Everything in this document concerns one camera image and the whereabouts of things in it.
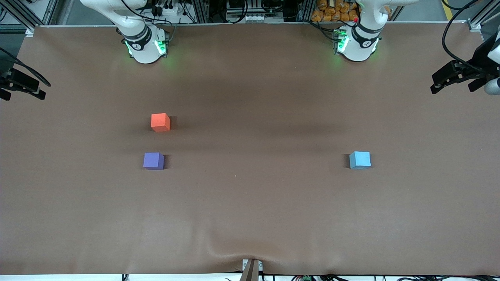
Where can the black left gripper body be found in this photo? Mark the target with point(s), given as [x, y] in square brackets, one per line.
[479, 57]

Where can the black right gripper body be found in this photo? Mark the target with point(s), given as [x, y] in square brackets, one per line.
[4, 77]

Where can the light blue foam block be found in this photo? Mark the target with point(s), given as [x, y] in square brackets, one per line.
[359, 160]

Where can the purple foam block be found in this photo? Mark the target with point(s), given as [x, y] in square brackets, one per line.
[153, 160]

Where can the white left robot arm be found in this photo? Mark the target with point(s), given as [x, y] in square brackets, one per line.
[361, 39]

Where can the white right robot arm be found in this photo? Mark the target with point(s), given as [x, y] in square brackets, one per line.
[140, 43]

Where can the orange foam block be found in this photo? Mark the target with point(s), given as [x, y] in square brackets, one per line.
[160, 121]

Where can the white terminal block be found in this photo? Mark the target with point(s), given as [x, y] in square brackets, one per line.
[258, 18]

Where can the orange mesh bag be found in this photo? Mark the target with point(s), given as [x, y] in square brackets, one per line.
[332, 11]

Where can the white power strip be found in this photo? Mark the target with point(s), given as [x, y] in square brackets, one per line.
[172, 9]

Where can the brown table mat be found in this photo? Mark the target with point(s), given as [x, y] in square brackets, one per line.
[250, 203]

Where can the aluminium frame post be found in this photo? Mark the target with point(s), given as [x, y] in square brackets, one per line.
[23, 15]
[482, 17]

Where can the white bracket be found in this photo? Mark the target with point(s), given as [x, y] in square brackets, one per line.
[260, 266]

